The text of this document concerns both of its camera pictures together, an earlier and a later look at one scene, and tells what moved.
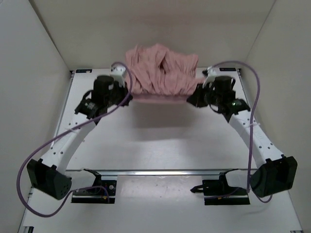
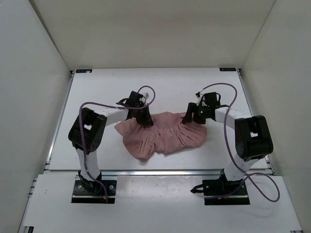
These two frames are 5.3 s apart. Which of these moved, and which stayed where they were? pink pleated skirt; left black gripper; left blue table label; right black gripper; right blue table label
Moved: right black gripper; pink pleated skirt; left black gripper
Stayed: right blue table label; left blue table label
